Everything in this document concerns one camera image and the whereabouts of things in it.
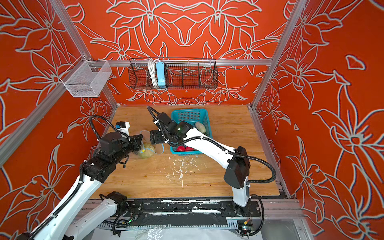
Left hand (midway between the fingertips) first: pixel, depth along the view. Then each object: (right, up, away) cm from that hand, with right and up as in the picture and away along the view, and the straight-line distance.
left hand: (142, 134), depth 72 cm
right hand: (+4, -2, +2) cm, 5 cm away
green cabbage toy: (-1, -11, +11) cm, 16 cm away
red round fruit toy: (+23, -11, +18) cm, 32 cm away
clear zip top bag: (+5, -10, +16) cm, 19 cm away
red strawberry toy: (+18, -10, +17) cm, 27 cm away
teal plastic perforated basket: (+31, +7, +35) cm, 47 cm away
